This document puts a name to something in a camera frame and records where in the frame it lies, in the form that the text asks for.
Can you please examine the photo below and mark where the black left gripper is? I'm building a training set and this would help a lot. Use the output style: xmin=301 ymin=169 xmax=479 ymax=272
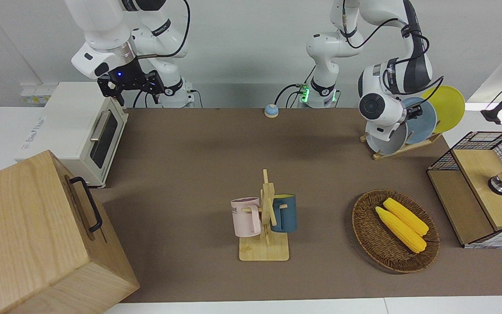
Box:
xmin=404 ymin=104 xmax=424 ymax=121

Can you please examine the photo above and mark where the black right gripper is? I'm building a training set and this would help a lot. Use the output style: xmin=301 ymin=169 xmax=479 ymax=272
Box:
xmin=98 ymin=58 xmax=165 ymax=107

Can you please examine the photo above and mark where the gray plate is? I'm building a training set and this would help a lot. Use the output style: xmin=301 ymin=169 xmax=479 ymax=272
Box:
xmin=366 ymin=119 xmax=409 ymax=156

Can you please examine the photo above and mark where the blue plate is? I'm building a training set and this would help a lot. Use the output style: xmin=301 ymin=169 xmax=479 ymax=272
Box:
xmin=403 ymin=96 xmax=438 ymax=146

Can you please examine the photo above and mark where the wooden plate rack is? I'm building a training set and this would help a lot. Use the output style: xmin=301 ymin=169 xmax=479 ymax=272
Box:
xmin=360 ymin=132 xmax=443 ymax=160

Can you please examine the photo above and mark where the yellow plate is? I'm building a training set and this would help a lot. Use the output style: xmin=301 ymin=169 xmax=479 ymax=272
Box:
xmin=421 ymin=85 xmax=466 ymax=134

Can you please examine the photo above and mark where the white toaster oven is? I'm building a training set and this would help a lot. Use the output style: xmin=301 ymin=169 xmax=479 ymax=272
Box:
xmin=14 ymin=81 xmax=129 ymax=189

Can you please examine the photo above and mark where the brown table mat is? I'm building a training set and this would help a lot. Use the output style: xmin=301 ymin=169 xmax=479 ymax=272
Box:
xmin=89 ymin=107 xmax=502 ymax=304

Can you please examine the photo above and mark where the yellow corn cob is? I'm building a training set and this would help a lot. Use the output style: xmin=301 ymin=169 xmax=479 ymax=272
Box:
xmin=375 ymin=206 xmax=427 ymax=254
xmin=383 ymin=197 xmax=430 ymax=237

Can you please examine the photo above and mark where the brown wicker basket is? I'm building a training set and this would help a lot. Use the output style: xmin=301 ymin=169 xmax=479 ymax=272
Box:
xmin=352 ymin=188 xmax=441 ymax=274

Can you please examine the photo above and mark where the dark blue mug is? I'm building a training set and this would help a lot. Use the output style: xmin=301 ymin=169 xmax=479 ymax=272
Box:
xmin=271 ymin=194 xmax=298 ymax=233

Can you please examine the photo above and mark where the pink mug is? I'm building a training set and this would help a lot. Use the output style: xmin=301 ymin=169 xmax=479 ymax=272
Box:
xmin=231 ymin=197 xmax=262 ymax=238

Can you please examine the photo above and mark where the wooden box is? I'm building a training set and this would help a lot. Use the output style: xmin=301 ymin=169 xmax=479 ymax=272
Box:
xmin=0 ymin=150 xmax=140 ymax=314

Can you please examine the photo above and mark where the wooden mug tree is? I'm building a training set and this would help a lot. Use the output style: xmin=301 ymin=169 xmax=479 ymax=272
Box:
xmin=238 ymin=169 xmax=290 ymax=262

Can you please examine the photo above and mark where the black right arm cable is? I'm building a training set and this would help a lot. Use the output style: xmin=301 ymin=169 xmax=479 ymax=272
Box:
xmin=136 ymin=0 xmax=191 ymax=60

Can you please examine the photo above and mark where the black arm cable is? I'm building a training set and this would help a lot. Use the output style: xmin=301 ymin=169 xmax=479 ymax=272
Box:
xmin=341 ymin=0 xmax=446 ymax=96
xmin=136 ymin=0 xmax=191 ymax=60

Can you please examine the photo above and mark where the black wire wooden shelf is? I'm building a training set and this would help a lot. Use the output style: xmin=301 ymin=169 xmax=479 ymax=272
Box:
xmin=426 ymin=131 xmax=502 ymax=249

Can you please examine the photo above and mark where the white wall socket strip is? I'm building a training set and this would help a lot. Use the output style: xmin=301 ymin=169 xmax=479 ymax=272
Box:
xmin=20 ymin=85 xmax=58 ymax=105

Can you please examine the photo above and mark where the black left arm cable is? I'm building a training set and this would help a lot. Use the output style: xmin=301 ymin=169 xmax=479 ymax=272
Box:
xmin=341 ymin=0 xmax=446 ymax=96

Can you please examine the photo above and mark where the black box handle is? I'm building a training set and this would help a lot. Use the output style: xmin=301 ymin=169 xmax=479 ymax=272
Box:
xmin=68 ymin=176 xmax=103 ymax=233

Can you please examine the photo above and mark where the black base power cable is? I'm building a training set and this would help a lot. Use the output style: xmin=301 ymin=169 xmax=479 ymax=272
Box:
xmin=275 ymin=82 xmax=309 ymax=109

